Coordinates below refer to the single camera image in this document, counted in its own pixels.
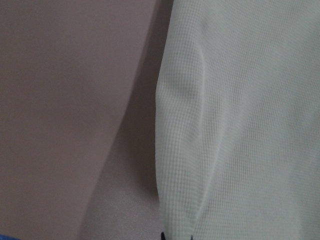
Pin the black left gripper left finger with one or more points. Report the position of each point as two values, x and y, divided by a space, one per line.
162 236

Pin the sage green long-sleeve shirt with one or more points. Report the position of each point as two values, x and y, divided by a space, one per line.
237 121

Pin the blue tape grid lines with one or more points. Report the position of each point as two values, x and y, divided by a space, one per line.
6 237

